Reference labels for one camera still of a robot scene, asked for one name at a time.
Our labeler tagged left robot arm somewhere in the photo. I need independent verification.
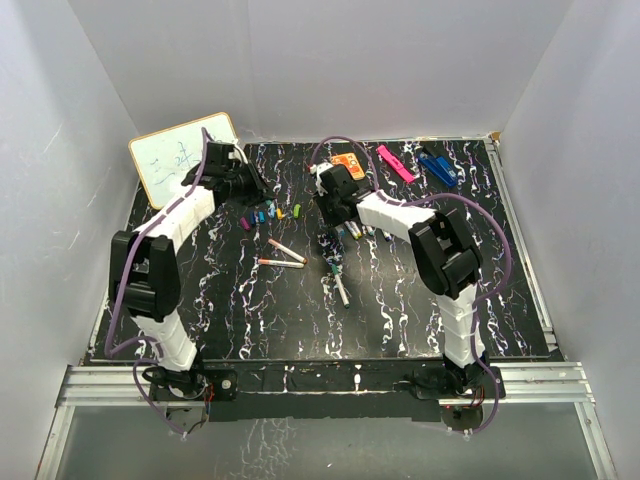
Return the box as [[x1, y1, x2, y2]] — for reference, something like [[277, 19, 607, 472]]
[[104, 135, 271, 399]]

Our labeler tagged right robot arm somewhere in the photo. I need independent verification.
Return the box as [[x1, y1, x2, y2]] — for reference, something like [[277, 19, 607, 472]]
[[309, 162, 484, 397]]

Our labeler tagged tan cap marker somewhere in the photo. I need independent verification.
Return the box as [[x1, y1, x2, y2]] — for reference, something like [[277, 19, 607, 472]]
[[268, 238, 308, 264]]

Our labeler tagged salmon cap marker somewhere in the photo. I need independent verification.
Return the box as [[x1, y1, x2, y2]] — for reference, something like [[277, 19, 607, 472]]
[[258, 258, 305, 269]]

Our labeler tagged yellow framed whiteboard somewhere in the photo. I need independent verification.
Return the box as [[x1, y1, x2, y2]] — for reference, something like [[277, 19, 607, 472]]
[[128, 112, 238, 210]]

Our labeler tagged blue stapler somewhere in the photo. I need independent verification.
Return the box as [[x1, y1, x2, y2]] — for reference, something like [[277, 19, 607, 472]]
[[418, 147, 457, 188]]

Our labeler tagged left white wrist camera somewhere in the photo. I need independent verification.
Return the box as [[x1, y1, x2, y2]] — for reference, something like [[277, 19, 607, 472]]
[[225, 143, 247, 163]]

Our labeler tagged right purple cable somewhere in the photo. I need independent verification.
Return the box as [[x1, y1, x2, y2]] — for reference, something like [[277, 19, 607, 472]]
[[308, 134, 514, 436]]

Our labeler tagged purple cable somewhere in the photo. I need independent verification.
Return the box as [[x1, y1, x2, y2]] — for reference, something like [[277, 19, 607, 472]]
[[107, 127, 214, 439], [308, 134, 514, 436]]

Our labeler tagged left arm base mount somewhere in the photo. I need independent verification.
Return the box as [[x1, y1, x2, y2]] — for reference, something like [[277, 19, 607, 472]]
[[142, 365, 238, 403]]

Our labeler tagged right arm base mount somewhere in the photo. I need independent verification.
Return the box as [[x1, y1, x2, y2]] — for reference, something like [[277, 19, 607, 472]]
[[403, 364, 505, 403]]

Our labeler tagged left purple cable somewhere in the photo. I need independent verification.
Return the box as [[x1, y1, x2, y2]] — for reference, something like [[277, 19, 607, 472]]
[[107, 127, 214, 439]]

